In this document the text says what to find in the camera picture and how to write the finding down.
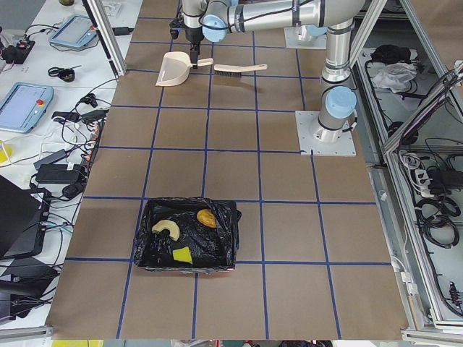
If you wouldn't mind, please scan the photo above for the white hand brush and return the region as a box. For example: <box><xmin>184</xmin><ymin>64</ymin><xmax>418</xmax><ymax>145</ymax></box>
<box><xmin>213</xmin><ymin>64</ymin><xmax>268</xmax><ymax>77</ymax></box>

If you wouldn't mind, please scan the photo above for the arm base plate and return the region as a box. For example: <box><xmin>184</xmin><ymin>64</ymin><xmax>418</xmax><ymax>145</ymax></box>
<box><xmin>295</xmin><ymin>111</ymin><xmax>357</xmax><ymax>157</ymax></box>
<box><xmin>284</xmin><ymin>25</ymin><xmax>327</xmax><ymax>50</ymax></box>

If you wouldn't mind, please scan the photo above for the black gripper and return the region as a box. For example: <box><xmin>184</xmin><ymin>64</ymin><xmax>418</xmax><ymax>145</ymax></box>
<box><xmin>169</xmin><ymin>18</ymin><xmax>204</xmax><ymax>69</ymax></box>

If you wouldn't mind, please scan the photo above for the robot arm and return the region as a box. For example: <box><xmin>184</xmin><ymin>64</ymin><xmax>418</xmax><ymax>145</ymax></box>
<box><xmin>169</xmin><ymin>0</ymin><xmax>365</xmax><ymax>89</ymax></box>
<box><xmin>297</xmin><ymin>25</ymin><xmax>327</xmax><ymax>42</ymax></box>

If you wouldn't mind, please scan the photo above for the left bin with black bag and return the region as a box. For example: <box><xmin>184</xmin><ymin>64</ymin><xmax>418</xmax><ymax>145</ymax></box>
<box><xmin>133</xmin><ymin>197</ymin><xmax>242</xmax><ymax>273</ymax></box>

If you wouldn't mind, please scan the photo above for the blue teach pendant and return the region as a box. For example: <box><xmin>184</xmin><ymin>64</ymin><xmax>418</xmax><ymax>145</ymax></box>
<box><xmin>48</xmin><ymin>14</ymin><xmax>97</xmax><ymax>51</ymax></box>
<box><xmin>1</xmin><ymin>82</ymin><xmax>54</xmax><ymax>133</ymax></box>

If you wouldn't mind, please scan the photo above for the black power adapter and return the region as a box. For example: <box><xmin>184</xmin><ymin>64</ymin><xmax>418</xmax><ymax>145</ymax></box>
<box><xmin>35</xmin><ymin>163</ymin><xmax>86</xmax><ymax>184</ymax></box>

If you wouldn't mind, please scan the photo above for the black laptop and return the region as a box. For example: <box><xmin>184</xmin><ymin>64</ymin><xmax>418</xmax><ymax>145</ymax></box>
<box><xmin>1</xmin><ymin>177</ymin><xmax>51</xmax><ymax>260</ymax></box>

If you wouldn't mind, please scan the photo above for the brown bread roll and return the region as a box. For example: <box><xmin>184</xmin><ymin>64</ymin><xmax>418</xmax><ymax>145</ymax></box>
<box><xmin>196</xmin><ymin>209</ymin><xmax>217</xmax><ymax>228</ymax></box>

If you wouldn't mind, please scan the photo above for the white dustpan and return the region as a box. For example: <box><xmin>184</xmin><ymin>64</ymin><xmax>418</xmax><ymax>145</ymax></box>
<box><xmin>156</xmin><ymin>51</ymin><xmax>193</xmax><ymax>87</ymax></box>

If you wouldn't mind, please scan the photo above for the croissant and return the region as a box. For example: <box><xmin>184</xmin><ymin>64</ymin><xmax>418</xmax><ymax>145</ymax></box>
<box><xmin>151</xmin><ymin>220</ymin><xmax>180</xmax><ymax>241</ymax></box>

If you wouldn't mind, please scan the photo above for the yellow green sponge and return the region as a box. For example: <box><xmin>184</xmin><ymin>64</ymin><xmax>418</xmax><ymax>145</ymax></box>
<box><xmin>172</xmin><ymin>247</ymin><xmax>193</xmax><ymax>265</ymax></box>

